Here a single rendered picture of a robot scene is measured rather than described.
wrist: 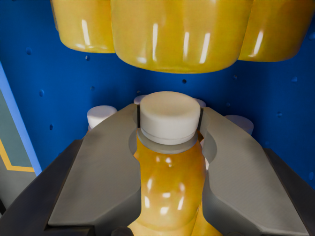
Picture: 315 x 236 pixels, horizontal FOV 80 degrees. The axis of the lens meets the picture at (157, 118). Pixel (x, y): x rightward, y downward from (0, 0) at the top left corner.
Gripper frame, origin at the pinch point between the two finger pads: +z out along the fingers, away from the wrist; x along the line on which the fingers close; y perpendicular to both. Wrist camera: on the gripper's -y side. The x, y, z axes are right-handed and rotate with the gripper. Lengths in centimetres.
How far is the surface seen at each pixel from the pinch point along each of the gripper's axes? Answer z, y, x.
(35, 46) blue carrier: 8.1, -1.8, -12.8
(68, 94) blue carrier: 10.7, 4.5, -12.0
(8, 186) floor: 113, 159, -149
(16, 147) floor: 114, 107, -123
